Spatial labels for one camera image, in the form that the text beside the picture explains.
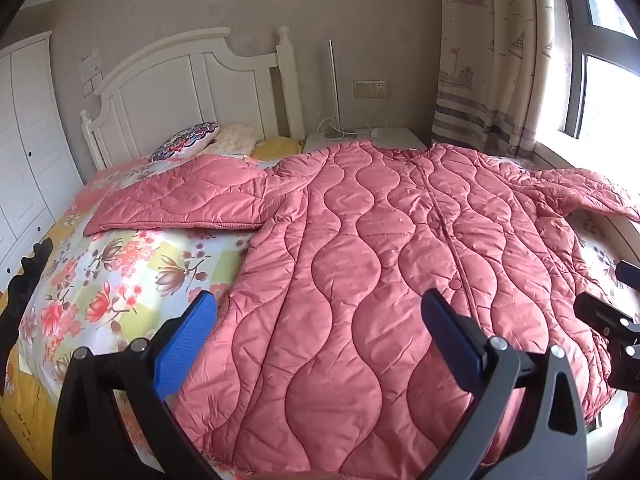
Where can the white wooden headboard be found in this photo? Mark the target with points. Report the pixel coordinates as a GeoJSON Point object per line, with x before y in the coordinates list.
{"type": "Point", "coordinates": [175, 80]}

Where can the yellow pillow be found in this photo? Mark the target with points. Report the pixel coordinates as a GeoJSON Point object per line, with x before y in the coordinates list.
{"type": "Point", "coordinates": [277, 147]}

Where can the pale pink pillow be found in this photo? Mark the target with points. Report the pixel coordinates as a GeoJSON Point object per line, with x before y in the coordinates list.
{"type": "Point", "coordinates": [235, 137]}

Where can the dark cloth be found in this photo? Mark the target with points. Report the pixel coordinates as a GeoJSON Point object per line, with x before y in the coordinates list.
{"type": "Point", "coordinates": [22, 290]}

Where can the window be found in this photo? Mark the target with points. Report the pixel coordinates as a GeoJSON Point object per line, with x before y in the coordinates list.
{"type": "Point", "coordinates": [600, 85]}

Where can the paper wall notice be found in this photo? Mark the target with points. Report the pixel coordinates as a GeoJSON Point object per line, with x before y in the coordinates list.
{"type": "Point", "coordinates": [92, 72]}

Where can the patterned purple pillow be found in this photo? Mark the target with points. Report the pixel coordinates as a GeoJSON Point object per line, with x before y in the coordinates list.
{"type": "Point", "coordinates": [185, 142]}

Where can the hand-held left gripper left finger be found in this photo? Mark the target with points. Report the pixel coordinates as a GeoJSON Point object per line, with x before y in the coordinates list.
{"type": "Point", "coordinates": [192, 330]}

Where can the pink quilted coat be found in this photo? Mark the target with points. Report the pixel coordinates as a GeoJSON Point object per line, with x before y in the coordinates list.
{"type": "Point", "coordinates": [350, 260]}

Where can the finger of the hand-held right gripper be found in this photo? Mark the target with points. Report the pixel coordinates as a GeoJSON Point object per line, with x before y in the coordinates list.
{"type": "Point", "coordinates": [629, 271]}
{"type": "Point", "coordinates": [600, 312]}

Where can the beige wall socket plate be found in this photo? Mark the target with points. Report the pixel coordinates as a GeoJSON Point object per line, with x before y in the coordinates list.
{"type": "Point", "coordinates": [372, 88]}

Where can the slim white lamp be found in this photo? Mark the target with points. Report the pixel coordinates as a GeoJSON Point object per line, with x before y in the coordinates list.
{"type": "Point", "coordinates": [332, 85]}

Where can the white wardrobe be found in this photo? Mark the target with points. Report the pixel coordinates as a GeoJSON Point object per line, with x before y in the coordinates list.
{"type": "Point", "coordinates": [25, 160]}

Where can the yellow blanket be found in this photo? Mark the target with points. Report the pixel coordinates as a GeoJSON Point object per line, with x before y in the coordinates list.
{"type": "Point", "coordinates": [25, 420]}

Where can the floral bed sheet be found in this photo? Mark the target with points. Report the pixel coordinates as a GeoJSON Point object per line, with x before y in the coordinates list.
{"type": "Point", "coordinates": [150, 270]}

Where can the ship print curtain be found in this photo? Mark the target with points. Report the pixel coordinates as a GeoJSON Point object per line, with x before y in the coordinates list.
{"type": "Point", "coordinates": [490, 60]}

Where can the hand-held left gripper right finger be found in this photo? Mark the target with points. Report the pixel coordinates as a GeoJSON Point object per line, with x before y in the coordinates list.
{"type": "Point", "coordinates": [447, 332]}

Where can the white nightstand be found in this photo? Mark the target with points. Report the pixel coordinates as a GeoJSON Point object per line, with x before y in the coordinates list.
{"type": "Point", "coordinates": [350, 141]}

